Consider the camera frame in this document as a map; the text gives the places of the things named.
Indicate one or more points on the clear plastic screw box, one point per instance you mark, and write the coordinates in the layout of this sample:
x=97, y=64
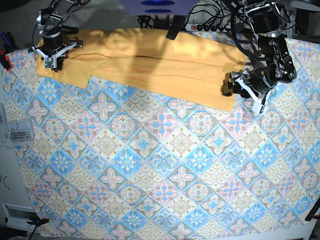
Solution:
x=20, y=130

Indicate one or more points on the white power strip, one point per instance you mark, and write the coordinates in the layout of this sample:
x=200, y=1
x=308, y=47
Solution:
x=195, y=27

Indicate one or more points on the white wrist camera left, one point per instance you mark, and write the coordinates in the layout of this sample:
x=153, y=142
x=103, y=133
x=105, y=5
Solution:
x=258, y=107

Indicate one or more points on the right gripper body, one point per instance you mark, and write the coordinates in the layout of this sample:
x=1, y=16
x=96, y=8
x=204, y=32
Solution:
x=51, y=46

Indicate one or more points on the red black clamp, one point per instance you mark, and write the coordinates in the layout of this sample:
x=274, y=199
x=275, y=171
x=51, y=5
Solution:
x=5, y=61

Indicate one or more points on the orange black bar clamp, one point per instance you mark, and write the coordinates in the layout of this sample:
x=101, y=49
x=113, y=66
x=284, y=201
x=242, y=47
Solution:
x=37, y=221

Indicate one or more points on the yellow T-shirt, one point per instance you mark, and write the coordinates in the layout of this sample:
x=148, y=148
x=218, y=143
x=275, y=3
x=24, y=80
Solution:
x=189, y=67

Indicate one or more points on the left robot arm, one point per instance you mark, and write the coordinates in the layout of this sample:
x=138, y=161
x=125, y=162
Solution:
x=265, y=20

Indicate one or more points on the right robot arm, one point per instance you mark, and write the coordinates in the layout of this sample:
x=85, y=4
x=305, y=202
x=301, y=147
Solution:
x=50, y=23

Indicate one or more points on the black clamp right edge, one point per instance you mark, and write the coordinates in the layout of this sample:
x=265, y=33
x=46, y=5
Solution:
x=312, y=214

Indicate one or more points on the patterned blue tablecloth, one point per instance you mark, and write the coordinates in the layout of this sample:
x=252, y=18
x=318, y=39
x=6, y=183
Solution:
x=115, y=162

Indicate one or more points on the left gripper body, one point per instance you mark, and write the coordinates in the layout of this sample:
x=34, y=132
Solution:
x=256, y=85

